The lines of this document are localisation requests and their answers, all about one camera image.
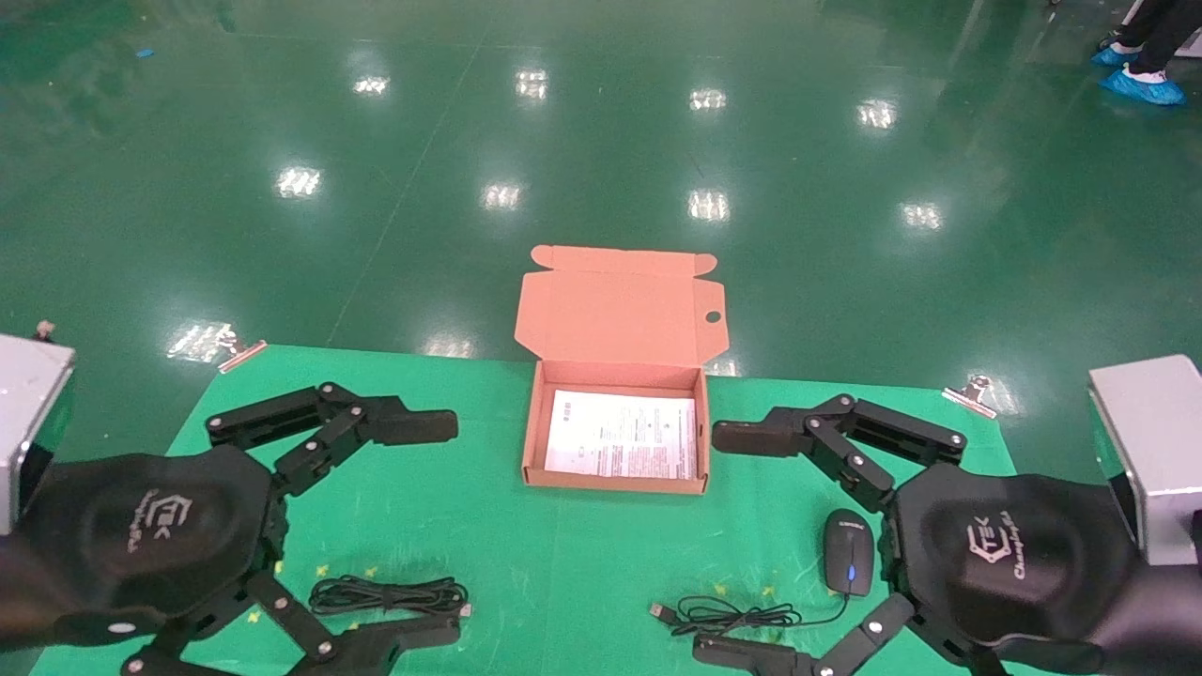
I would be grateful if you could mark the white printed paper sheet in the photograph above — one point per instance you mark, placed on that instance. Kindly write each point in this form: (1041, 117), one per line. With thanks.
(620, 434)

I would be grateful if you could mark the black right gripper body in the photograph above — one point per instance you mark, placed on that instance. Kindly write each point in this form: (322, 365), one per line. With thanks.
(1005, 554)

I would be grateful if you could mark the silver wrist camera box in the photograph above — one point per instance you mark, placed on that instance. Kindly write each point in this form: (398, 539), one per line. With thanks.
(28, 413)
(1155, 451)

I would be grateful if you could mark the metal mat clip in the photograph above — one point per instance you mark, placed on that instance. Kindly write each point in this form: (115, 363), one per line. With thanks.
(242, 354)
(972, 396)

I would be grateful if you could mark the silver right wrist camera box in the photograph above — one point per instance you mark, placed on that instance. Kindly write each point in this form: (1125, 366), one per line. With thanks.
(1155, 451)

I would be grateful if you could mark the green table mat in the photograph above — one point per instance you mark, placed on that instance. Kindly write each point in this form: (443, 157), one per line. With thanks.
(573, 573)

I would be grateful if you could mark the brown cardboard box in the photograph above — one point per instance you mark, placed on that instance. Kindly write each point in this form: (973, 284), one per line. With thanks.
(615, 314)

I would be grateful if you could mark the black trouser legs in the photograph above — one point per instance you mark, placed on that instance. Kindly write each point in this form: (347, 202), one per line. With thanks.
(1164, 28)

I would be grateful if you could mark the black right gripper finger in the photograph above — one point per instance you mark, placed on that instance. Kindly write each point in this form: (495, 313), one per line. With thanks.
(845, 441)
(845, 652)

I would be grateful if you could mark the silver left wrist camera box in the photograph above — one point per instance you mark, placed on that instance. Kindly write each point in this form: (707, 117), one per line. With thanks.
(28, 413)

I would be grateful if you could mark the blue shoe cover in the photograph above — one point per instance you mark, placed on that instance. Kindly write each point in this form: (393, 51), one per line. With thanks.
(1141, 86)
(1113, 55)

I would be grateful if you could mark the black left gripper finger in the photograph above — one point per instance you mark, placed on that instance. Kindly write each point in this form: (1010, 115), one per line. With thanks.
(376, 422)
(376, 652)

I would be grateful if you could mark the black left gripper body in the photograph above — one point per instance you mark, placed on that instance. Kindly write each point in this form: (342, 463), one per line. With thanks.
(141, 535)

